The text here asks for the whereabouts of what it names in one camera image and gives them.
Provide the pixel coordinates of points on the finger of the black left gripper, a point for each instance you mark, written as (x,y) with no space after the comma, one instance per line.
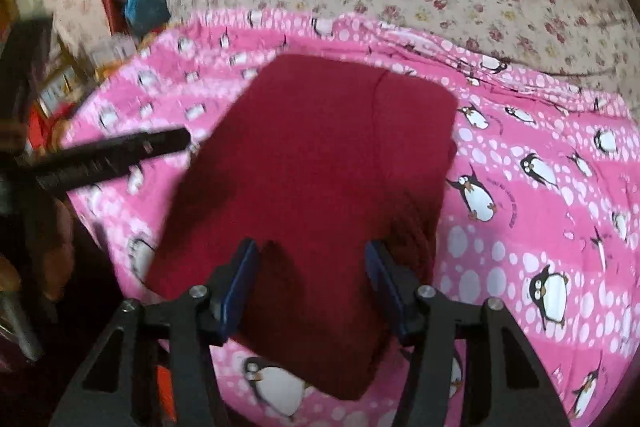
(98,161)

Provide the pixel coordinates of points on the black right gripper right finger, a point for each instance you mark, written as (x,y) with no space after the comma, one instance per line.
(504,382)

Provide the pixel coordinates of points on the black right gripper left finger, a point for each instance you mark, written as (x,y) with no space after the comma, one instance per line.
(118,384)

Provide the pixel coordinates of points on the dark red garment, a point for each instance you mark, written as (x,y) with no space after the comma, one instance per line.
(314,160)

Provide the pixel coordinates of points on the blue plastic bag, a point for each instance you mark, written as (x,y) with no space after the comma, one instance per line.
(144,16)

